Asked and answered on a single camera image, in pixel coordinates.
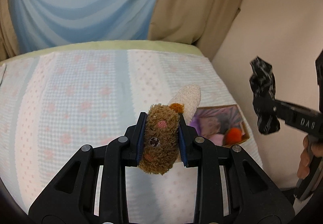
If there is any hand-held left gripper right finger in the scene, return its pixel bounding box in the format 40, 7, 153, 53
178, 120, 296, 224

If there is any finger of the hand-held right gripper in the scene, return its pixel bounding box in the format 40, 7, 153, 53
273, 99, 292, 120
315, 50, 323, 113

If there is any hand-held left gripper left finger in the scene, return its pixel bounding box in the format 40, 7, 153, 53
28, 112, 147, 224

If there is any brown bear plush sock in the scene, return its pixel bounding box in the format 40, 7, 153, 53
137, 84, 202, 176

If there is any purple packet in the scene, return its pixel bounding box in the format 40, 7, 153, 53
190, 116, 202, 136

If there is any black patterned sock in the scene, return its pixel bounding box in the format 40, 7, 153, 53
249, 56, 281, 135

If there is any pale pink soft puff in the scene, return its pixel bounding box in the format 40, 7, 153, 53
209, 133, 227, 147

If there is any pink striped cardboard box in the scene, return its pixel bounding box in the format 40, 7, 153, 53
189, 104, 250, 149

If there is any orange pompom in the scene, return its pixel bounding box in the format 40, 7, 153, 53
225, 128, 243, 145

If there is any person's right hand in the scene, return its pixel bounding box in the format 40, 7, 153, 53
296, 135, 323, 179

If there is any green bed sheet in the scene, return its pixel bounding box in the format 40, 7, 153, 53
0, 40, 205, 63

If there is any light blue hanging cloth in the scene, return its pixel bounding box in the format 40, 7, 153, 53
7, 0, 164, 53

